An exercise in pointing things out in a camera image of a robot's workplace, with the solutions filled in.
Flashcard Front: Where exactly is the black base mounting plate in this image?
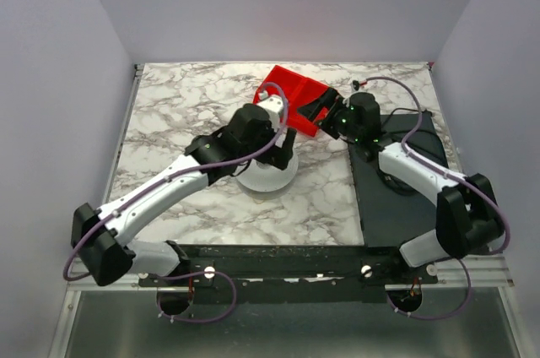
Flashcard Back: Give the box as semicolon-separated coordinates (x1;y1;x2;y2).
138;245;437;304

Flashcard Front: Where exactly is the black coiled cable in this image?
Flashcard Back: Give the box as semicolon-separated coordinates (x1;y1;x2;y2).
379;107;448;197

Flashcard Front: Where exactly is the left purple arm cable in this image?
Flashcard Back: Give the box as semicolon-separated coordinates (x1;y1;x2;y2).
62;82;290;282

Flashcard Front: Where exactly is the black flat box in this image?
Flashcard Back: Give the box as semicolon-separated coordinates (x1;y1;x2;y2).
348;111;449;248

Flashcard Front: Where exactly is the red plastic bin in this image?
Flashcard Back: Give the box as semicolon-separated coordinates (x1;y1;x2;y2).
252;65;328;137

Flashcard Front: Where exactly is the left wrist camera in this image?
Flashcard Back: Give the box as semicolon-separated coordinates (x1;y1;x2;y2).
257;95;285;131

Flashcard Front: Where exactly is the white plastic cable spool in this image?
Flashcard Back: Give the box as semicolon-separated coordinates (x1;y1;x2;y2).
236;152;299;200

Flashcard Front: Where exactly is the aluminium extrusion rail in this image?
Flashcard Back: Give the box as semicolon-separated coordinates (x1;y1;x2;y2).
67;255;514;291

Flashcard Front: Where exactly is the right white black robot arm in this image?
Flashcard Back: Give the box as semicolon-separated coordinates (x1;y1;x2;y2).
297;88;505;268

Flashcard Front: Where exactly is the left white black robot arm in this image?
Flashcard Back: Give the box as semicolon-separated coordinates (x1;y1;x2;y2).
70;95;296;286

